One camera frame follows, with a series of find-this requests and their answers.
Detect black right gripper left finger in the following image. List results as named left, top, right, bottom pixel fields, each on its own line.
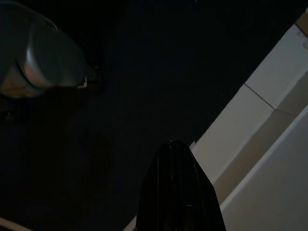
left=136, top=140, right=174, bottom=231

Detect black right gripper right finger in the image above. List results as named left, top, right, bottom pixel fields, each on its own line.
left=172, top=140, right=227, bottom=231

